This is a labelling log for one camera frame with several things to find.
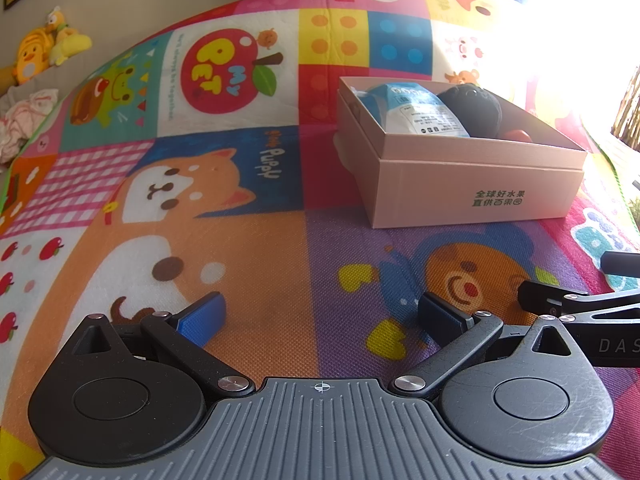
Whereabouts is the black plush toy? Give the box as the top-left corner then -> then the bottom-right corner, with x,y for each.
436,84 -> 502,139

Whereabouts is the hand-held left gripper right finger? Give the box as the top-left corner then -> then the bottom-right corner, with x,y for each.
389,291 -> 583,394

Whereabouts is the pink white clothes pile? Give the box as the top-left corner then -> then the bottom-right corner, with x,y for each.
0,87 -> 60,163

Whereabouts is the blue white tissue pack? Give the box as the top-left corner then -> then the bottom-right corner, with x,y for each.
356,82 -> 471,138

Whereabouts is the yellow plush toy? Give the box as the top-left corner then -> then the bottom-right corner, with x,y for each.
46,6 -> 93,67

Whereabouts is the pink cardboard box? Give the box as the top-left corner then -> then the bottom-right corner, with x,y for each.
336,76 -> 588,230

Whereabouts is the yellow duck plush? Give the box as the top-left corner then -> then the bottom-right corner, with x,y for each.
12,29 -> 53,86

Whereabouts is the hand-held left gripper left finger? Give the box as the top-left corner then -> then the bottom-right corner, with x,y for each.
75,291 -> 256,396

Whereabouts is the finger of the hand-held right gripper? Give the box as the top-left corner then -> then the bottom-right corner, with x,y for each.
517,280 -> 640,317
601,251 -> 640,291

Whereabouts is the colourful printed mat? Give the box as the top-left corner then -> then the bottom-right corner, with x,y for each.
0,0 -> 640,480

